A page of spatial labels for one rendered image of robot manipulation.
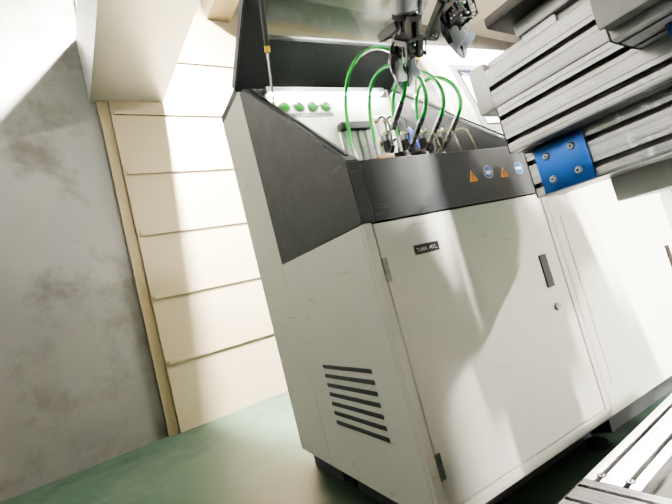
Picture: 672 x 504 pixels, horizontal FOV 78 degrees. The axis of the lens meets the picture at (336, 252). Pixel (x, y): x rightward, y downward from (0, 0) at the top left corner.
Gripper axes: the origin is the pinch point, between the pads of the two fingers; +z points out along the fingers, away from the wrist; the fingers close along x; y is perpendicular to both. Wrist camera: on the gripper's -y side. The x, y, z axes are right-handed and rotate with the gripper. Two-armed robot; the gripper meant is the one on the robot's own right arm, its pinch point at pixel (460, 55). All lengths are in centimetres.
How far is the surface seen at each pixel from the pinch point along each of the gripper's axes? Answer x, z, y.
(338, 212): -47, 38, -13
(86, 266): -113, 2, -232
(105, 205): -94, -38, -234
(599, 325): 29, 89, -3
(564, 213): 30, 52, -3
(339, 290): -47, 58, -23
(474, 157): -3.3, 30.4, -3.0
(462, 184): -11.1, 37.9, -3.0
